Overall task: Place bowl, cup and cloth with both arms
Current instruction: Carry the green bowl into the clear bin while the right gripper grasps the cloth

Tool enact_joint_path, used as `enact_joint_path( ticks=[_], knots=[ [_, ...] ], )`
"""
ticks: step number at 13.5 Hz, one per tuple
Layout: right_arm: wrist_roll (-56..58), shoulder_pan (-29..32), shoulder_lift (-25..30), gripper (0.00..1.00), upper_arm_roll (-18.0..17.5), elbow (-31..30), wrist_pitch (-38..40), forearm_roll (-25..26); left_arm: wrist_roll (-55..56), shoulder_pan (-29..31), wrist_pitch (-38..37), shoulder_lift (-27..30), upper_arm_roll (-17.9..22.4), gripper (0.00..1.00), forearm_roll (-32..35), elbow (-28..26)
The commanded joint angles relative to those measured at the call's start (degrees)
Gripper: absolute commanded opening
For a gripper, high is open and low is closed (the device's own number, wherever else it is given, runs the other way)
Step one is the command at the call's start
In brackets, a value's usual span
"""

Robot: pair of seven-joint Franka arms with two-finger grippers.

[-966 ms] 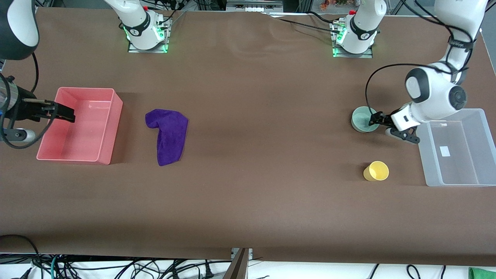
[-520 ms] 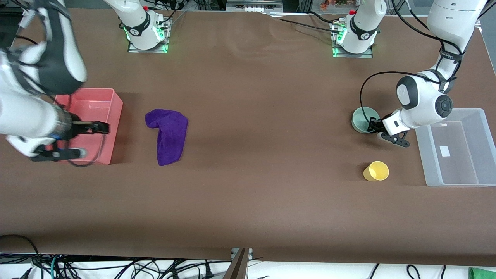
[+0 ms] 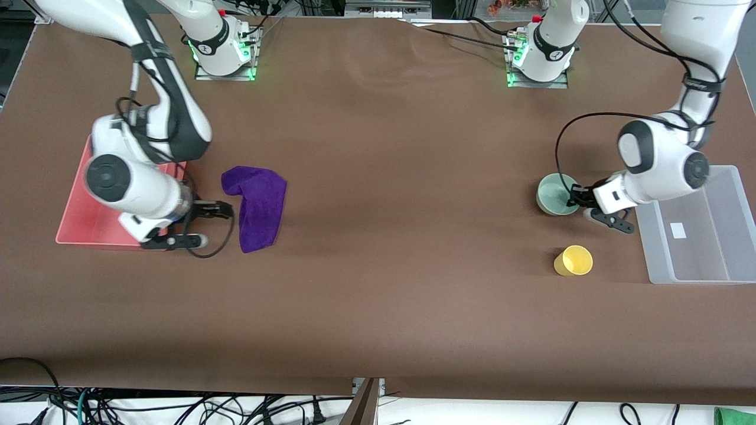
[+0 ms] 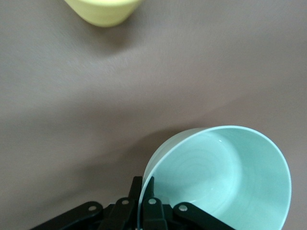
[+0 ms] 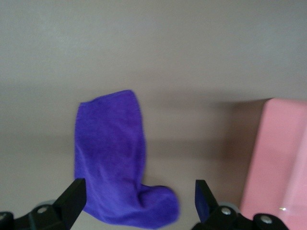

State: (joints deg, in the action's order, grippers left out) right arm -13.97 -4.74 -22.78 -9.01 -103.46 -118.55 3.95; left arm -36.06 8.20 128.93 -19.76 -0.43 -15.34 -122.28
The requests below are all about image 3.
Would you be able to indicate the brown stand post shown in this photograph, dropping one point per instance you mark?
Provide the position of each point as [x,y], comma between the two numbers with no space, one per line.
[361,410]

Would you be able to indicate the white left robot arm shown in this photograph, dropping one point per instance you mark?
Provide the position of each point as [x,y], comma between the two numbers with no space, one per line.
[661,153]

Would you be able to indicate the yellow plastic cup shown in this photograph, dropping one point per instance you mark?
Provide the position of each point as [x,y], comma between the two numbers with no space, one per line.
[576,261]

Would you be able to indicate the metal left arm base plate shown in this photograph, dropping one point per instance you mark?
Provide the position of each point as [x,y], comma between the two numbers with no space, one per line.
[561,85]

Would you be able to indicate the orange objects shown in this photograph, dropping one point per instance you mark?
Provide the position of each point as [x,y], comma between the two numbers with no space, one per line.
[508,6]

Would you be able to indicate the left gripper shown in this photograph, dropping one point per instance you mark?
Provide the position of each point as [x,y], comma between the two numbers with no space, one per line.
[581,196]

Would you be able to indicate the green cloth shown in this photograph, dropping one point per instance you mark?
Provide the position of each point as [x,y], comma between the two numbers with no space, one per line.
[735,417]

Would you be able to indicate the pink plastic bin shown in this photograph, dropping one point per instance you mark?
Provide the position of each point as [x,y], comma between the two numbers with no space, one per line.
[77,224]

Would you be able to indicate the white power strip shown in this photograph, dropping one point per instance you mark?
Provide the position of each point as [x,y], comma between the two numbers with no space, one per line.
[387,9]

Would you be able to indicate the table cover sheet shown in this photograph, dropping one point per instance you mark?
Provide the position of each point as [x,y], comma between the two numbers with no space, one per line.
[384,295]

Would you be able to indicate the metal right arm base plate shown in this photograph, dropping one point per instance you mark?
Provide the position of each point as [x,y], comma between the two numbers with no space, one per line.
[204,76]

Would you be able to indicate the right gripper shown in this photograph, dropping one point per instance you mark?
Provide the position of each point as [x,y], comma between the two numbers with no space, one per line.
[205,208]

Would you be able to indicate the clear plastic bin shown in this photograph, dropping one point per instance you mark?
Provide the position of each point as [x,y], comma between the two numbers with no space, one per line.
[709,254]

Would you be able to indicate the white label sticker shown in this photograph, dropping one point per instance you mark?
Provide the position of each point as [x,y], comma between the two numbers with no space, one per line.
[678,230]

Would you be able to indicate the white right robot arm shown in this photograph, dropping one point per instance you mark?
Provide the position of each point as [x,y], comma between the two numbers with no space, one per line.
[142,189]

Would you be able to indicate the pale green bowl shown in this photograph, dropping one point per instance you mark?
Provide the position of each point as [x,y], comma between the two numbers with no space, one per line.
[552,195]

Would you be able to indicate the purple cloth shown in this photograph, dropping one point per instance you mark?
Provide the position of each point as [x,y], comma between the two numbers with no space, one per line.
[257,206]

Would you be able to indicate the aluminium frame rail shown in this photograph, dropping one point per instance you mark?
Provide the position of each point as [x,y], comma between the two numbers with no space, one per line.
[41,19]

